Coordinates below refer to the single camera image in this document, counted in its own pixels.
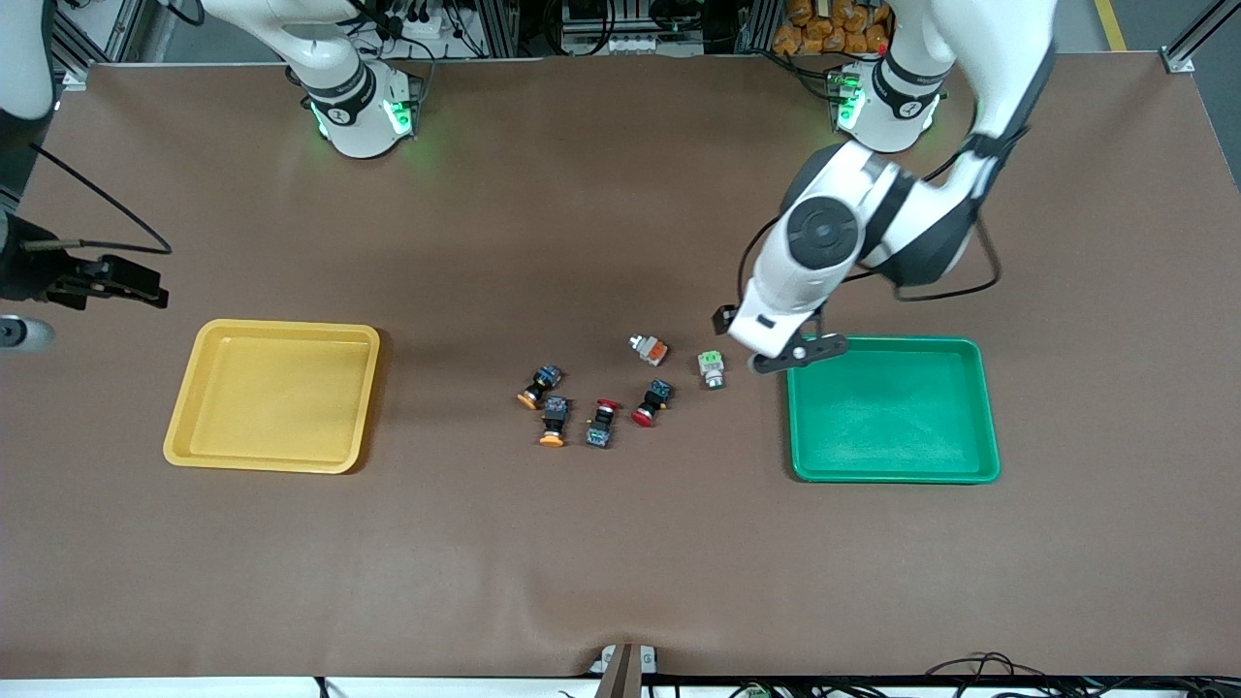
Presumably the red cap push button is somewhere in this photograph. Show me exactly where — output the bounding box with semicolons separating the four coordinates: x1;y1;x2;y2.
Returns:
630;378;676;428
585;397;622;449

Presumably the green plastic tray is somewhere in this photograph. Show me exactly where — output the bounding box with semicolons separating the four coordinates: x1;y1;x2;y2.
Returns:
785;335;1001;485

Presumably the yellow plastic tray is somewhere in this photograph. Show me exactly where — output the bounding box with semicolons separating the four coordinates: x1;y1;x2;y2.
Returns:
163;319;381;475

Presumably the brown table mat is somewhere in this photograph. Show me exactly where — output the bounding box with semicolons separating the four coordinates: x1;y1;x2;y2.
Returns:
0;53;1241;680

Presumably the white power strip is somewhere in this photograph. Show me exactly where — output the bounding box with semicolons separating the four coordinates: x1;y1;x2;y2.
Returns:
383;5;449;47
570;32;672;56

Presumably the bag of orange fruit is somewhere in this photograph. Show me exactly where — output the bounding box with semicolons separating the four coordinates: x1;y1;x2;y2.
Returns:
773;0;893;57

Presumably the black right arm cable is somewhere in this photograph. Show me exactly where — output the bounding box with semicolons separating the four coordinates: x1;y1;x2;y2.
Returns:
24;143;174;255

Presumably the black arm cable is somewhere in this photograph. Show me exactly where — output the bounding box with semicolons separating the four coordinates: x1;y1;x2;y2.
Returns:
732;136;1002;311
24;143;174;255

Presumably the aluminium frame beam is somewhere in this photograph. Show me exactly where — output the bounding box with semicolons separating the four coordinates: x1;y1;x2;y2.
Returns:
1163;0;1241;75
48;0;146;93

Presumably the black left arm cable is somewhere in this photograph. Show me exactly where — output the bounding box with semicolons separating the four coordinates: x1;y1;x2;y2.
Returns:
732;136;1002;311

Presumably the aluminium frame post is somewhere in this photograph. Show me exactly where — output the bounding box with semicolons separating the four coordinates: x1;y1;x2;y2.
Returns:
482;0;520;57
742;0;777;54

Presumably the grey camera stand post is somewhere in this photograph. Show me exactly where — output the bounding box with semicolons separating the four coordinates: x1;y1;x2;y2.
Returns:
589;642;660;698

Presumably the black cable bundle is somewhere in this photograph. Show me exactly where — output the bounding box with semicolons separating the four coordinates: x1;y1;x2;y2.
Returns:
926;651;1241;698

